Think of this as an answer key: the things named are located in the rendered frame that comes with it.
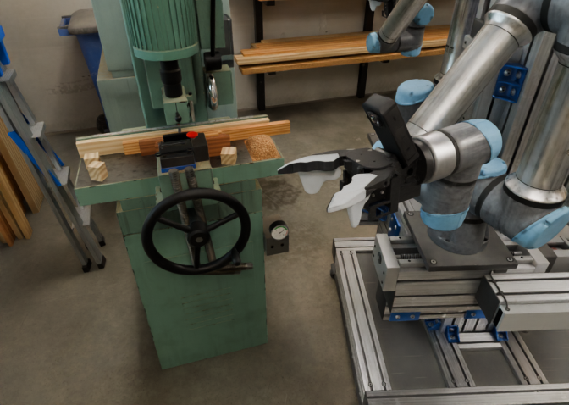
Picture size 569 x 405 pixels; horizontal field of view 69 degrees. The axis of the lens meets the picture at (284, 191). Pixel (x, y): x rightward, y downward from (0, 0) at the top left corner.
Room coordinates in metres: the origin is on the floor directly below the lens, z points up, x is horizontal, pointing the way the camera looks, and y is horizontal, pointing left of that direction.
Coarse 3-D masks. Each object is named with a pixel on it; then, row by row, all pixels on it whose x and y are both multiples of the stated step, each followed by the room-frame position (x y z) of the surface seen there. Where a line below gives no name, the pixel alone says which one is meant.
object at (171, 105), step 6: (162, 90) 1.22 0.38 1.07; (162, 96) 1.18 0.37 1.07; (180, 96) 1.17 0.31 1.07; (168, 102) 1.12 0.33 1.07; (174, 102) 1.12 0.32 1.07; (180, 102) 1.13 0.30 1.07; (186, 102) 1.13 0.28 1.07; (168, 108) 1.12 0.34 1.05; (174, 108) 1.12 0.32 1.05; (180, 108) 1.13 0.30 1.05; (186, 108) 1.13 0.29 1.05; (168, 114) 1.11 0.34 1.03; (174, 114) 1.12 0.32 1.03; (180, 114) 1.12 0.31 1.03; (186, 114) 1.13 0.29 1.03; (168, 120) 1.11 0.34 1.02; (174, 120) 1.12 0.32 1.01; (186, 120) 1.13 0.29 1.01
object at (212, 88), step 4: (208, 76) 1.31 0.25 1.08; (212, 76) 1.31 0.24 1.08; (208, 80) 1.30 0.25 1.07; (212, 80) 1.30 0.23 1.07; (208, 84) 1.29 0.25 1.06; (212, 84) 1.29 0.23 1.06; (208, 88) 1.28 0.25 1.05; (212, 88) 1.28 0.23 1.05; (216, 88) 1.29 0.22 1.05; (208, 92) 1.31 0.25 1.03; (212, 92) 1.27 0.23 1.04; (216, 92) 1.28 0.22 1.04; (208, 96) 1.31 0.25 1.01; (212, 96) 1.27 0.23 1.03; (216, 96) 1.28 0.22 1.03; (208, 100) 1.34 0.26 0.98; (212, 100) 1.27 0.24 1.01; (216, 100) 1.27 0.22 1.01; (208, 104) 1.33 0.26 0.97; (212, 104) 1.28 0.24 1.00; (216, 104) 1.28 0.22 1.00; (212, 108) 1.29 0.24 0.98; (216, 108) 1.29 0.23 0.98
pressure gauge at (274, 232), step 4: (280, 220) 1.05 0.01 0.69; (272, 224) 1.04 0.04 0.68; (276, 224) 1.03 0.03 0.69; (280, 224) 1.03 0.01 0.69; (284, 224) 1.04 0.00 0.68; (272, 228) 1.02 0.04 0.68; (276, 228) 1.02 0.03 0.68; (280, 228) 1.03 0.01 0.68; (284, 228) 1.03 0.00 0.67; (288, 228) 1.03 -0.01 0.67; (272, 232) 1.02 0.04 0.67; (276, 232) 1.02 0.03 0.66; (284, 232) 1.03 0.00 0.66; (288, 232) 1.03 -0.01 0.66; (272, 236) 1.02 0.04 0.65; (276, 236) 1.02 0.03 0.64; (280, 236) 1.03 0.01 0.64; (284, 236) 1.03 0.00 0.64
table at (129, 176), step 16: (240, 144) 1.18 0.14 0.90; (80, 160) 1.08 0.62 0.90; (112, 160) 1.08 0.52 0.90; (128, 160) 1.08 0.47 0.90; (144, 160) 1.08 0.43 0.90; (240, 160) 1.08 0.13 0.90; (272, 160) 1.08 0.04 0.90; (80, 176) 0.99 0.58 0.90; (112, 176) 0.99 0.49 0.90; (128, 176) 0.99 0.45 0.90; (144, 176) 0.99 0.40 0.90; (224, 176) 1.04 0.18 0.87; (240, 176) 1.06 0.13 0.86; (256, 176) 1.07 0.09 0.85; (80, 192) 0.93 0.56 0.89; (96, 192) 0.94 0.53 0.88; (112, 192) 0.95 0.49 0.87; (128, 192) 0.96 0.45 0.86; (144, 192) 0.98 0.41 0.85; (160, 192) 0.95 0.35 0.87; (176, 208) 0.91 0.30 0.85
